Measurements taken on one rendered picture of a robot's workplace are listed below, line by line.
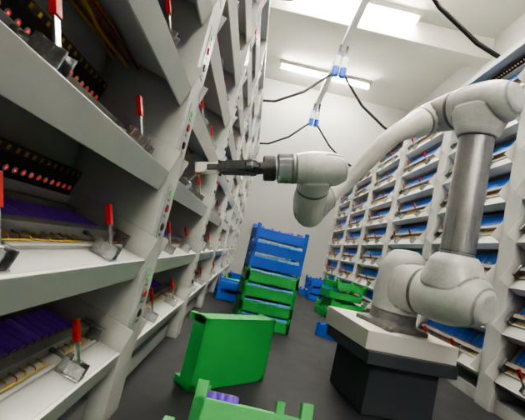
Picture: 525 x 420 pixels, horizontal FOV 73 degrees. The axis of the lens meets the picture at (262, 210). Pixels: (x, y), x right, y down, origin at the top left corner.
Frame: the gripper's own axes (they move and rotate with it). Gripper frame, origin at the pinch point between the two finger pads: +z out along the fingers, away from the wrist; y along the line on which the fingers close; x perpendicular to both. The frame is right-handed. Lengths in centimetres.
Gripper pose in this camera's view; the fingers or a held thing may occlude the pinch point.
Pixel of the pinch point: (207, 167)
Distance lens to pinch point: 106.8
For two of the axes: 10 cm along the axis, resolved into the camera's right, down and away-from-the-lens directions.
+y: -0.3, 1.0, 9.9
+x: 0.0, -9.9, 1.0
